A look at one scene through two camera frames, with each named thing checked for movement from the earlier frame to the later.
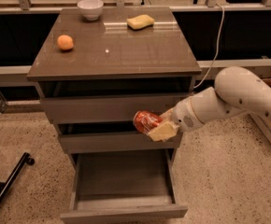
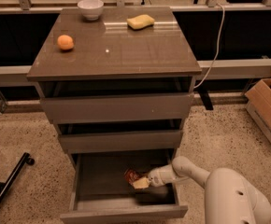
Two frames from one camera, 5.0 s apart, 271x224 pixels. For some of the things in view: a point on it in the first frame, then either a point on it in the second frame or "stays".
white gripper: (184, 115) to (158, 177)
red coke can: (144, 120) to (131, 175)
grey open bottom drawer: (123, 186) stays
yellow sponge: (139, 22) stays
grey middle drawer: (117, 142) stays
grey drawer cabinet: (94, 68) stays
